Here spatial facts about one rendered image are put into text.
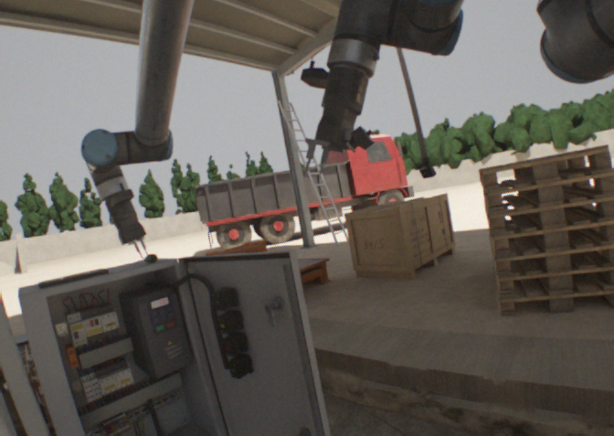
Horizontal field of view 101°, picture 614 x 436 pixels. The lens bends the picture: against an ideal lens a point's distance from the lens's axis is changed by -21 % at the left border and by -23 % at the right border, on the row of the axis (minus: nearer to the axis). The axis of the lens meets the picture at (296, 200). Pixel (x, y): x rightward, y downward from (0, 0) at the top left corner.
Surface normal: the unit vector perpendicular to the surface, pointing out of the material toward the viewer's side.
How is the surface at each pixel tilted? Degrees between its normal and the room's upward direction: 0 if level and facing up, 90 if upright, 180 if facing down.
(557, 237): 90
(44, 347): 90
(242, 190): 90
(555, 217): 90
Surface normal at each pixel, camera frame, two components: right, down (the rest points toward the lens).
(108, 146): 0.43, -0.11
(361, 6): -0.28, 0.01
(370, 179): 0.23, -0.06
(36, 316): 0.72, -0.14
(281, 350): -0.59, 0.09
